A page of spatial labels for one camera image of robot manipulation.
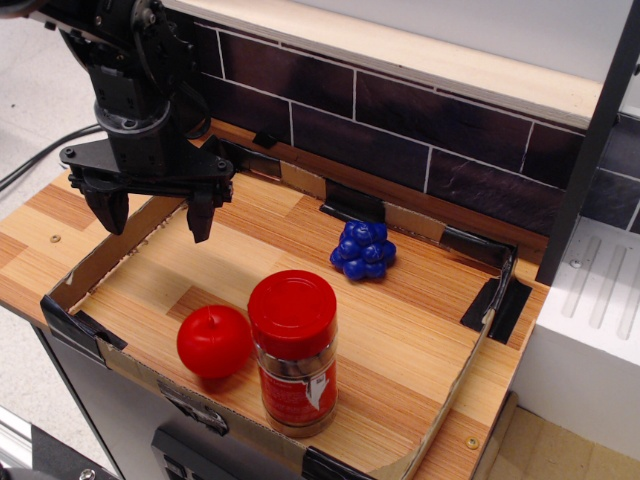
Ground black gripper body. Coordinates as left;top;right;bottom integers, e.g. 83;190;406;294
60;112;234;206

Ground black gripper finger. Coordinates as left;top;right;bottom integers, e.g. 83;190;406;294
187;190;215;243
84;189;129;235

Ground red lid basil spice bottle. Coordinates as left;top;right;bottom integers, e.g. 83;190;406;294
248;270;338;438

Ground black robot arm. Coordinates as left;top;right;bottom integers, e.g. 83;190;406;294
28;1;234;242

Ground cardboard fence with black tape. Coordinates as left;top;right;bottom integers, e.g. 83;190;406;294
39;132;534;480

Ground red toy apple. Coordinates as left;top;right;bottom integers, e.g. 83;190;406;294
177;305;253;379

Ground blue toy grape bunch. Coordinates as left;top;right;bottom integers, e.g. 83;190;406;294
329;220;397;281

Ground black toy oven front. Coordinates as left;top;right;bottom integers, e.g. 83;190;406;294
151;427;302;480

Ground wooden shelf with dark posts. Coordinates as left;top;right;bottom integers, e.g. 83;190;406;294
168;1;639;280

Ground white toy sink drainboard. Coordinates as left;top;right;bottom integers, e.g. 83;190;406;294
513;218;639;458

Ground black cables on floor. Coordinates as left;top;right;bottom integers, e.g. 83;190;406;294
0;123;106;192

